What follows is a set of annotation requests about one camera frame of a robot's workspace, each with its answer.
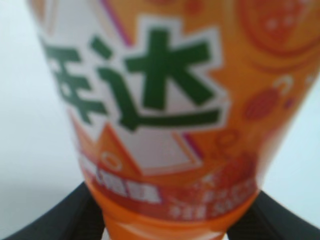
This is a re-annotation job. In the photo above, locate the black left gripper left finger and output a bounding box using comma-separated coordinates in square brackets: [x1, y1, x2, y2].
[4, 183, 108, 240]

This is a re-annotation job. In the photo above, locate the orange soda bottle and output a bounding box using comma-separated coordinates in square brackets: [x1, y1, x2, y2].
[27, 0, 320, 240]

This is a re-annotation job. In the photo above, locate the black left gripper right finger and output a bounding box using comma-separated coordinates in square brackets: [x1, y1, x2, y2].
[227, 191, 320, 240]

